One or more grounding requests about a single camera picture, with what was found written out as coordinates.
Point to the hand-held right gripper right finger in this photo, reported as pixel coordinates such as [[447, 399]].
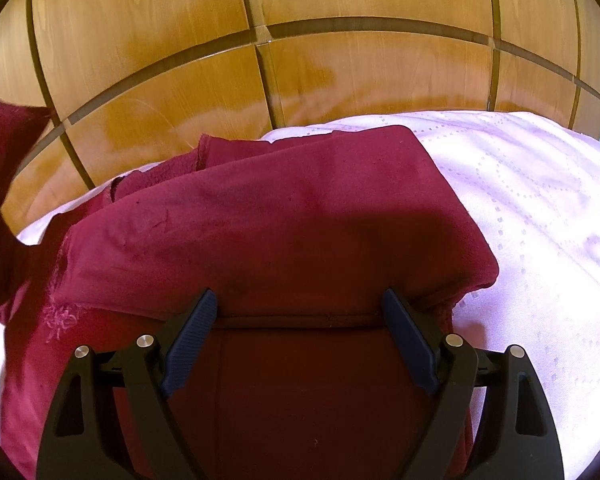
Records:
[[411, 342]]

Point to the dark red garment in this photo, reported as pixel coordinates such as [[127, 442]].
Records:
[[280, 220]]

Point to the pink patterned bedspread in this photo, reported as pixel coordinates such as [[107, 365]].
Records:
[[530, 235]]

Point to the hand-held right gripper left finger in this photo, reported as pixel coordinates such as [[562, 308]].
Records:
[[190, 342]]

